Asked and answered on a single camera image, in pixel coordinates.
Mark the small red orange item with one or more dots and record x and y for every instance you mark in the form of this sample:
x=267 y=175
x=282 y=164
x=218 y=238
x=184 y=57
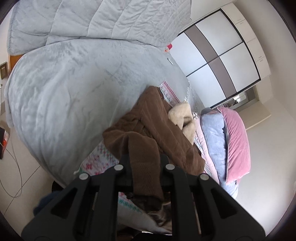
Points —
x=168 y=47

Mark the light blue fleece garment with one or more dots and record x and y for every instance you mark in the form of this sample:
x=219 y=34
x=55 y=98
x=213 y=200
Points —
x=215 y=132

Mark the grey quilted duvet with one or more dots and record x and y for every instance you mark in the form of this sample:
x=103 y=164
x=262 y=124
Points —
x=35 y=24

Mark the brown coat with fur collar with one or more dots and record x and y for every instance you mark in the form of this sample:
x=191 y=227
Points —
x=144 y=133

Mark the grey plush bedspread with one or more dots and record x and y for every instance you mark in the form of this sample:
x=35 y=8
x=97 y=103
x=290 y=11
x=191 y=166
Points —
x=61 y=97

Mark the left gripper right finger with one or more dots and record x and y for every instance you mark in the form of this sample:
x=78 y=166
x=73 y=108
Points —
x=202 y=210

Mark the patterned red green white blanket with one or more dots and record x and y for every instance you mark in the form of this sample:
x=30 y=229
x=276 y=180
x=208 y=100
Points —
x=100 y=159

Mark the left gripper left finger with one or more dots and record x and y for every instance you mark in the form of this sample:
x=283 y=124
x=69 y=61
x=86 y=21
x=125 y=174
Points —
x=85 y=210

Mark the pink velvet garment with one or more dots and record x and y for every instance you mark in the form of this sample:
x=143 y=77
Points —
x=238 y=157

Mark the black device on floor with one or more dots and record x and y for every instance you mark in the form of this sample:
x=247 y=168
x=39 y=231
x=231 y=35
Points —
x=4 y=138

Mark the white sliding door wardrobe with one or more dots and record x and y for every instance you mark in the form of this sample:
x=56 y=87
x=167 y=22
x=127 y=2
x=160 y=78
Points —
x=220 y=55

